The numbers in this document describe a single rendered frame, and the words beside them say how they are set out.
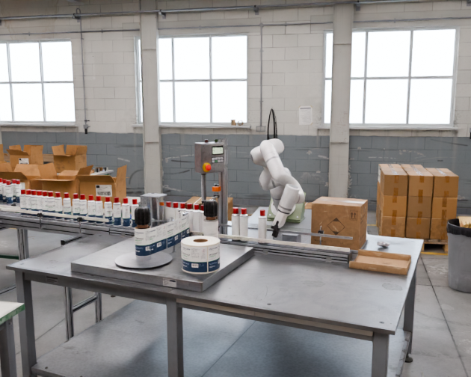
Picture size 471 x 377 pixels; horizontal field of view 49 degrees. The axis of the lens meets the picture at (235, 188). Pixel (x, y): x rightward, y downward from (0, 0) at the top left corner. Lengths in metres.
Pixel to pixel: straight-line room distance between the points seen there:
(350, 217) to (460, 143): 5.62
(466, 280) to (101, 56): 6.95
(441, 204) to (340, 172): 2.52
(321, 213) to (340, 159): 5.33
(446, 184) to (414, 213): 0.49
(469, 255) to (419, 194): 1.44
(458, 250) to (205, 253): 3.07
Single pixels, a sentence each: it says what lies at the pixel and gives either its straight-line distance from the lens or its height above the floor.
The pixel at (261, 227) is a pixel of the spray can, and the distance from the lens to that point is 3.15.
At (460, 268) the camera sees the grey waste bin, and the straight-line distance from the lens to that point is 5.22.
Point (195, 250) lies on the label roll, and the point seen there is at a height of 1.00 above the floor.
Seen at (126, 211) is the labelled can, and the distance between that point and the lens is 3.61.
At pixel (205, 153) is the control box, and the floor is 1.41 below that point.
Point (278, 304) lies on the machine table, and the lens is 2.40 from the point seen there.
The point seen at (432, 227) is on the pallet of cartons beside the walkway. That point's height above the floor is 0.28.
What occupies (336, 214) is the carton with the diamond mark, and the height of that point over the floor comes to 1.06.
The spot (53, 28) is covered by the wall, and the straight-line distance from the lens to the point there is 10.12.
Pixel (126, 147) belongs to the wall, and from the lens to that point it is 9.44.
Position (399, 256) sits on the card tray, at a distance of 3.15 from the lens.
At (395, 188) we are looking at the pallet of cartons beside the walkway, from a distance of 6.34.
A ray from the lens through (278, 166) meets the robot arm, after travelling 3.12.
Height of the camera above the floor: 1.73
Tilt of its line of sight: 9 degrees down
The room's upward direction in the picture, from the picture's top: straight up
